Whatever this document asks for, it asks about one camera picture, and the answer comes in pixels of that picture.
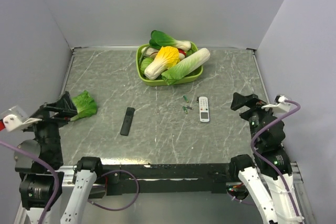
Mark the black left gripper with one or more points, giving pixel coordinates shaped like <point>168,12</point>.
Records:
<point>60,116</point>

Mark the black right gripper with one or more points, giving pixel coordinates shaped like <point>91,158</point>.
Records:
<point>239,99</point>

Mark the black remote control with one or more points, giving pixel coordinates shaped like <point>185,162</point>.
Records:
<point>126,125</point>

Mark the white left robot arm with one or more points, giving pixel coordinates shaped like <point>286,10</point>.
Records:
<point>38,162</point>

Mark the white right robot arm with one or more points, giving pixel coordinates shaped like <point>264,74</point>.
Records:
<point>268,175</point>

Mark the white remote control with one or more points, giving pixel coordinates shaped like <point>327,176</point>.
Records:
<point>203,109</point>

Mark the green battery near remote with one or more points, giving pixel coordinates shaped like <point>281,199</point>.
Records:
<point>186,99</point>

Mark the small green cabbage on table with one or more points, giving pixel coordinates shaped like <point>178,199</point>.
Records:
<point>85,105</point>

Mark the green yellow battery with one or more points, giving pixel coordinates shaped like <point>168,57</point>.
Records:
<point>185,109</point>

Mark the long green napa cabbage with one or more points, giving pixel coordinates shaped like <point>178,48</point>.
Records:
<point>190,63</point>

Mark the green plastic basket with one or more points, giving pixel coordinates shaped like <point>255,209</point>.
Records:
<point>169,79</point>

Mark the yellow napa cabbage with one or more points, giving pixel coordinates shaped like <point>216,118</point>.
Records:
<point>166,58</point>

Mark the small green cabbage in basket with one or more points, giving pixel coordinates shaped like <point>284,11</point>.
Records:
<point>144,64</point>

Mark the white radish in basket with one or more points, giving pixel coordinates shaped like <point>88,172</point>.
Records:
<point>149,52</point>

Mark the dark green bok choy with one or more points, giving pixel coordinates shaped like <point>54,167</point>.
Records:
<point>161,39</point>

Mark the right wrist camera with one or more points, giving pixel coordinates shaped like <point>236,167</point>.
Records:
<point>279,106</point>

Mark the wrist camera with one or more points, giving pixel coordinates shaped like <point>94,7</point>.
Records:
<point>279,106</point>
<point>16,118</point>

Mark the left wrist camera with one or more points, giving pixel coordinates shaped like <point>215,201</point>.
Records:
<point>16,118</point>

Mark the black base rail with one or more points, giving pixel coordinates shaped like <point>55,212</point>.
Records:
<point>167,178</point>

